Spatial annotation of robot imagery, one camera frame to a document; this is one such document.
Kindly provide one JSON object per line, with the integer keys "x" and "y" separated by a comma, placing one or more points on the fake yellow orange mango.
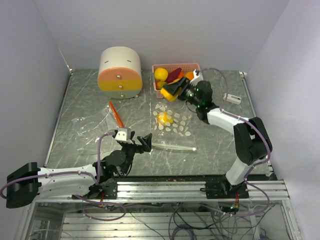
{"x": 189, "y": 75}

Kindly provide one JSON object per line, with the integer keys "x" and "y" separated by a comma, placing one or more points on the clear red-zip bag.
{"x": 87, "y": 130}

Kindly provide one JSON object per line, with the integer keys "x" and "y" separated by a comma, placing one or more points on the fake yellow pear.
{"x": 163, "y": 118}

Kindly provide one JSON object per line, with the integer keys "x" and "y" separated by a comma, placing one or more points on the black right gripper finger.
{"x": 173, "y": 88}
{"x": 183, "y": 81}

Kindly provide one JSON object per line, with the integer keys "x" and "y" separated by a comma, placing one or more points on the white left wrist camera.
{"x": 124, "y": 135}

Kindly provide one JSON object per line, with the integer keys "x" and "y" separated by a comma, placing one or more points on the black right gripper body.
{"x": 189, "y": 94}

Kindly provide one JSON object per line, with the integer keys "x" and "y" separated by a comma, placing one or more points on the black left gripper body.
{"x": 129, "y": 149}

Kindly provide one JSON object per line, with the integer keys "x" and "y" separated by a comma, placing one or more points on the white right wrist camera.
{"x": 197, "y": 77}

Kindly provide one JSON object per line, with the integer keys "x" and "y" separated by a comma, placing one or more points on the white plastic clip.
{"x": 232, "y": 99}

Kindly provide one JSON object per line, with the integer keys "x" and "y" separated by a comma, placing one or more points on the fake green orange mango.
{"x": 160, "y": 84}

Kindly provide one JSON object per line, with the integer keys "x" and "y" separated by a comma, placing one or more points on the fake yellow bell pepper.
{"x": 170, "y": 97}

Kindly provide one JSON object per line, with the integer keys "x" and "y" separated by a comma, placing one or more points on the clear white-slider zip bag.
{"x": 179, "y": 135}

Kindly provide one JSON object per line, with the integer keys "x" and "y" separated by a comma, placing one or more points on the round pastel mini drawer cabinet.
{"x": 120, "y": 73}

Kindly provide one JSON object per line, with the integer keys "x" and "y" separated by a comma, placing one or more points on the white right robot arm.
{"x": 252, "y": 143}

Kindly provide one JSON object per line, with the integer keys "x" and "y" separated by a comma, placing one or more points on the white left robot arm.
{"x": 31, "y": 182}

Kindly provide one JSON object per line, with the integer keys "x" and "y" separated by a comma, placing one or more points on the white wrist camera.
{"x": 197, "y": 77}
{"x": 124, "y": 135}

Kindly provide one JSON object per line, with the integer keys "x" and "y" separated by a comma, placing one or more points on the fake yellow lemon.
{"x": 161, "y": 74}

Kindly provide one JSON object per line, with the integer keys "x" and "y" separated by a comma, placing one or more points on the fake purple onion slice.
{"x": 173, "y": 75}

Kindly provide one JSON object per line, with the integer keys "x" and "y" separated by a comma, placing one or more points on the pink perforated plastic basket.
{"x": 186, "y": 67}

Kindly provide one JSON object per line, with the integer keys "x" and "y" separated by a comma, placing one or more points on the aluminium rail frame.
{"x": 169, "y": 208}

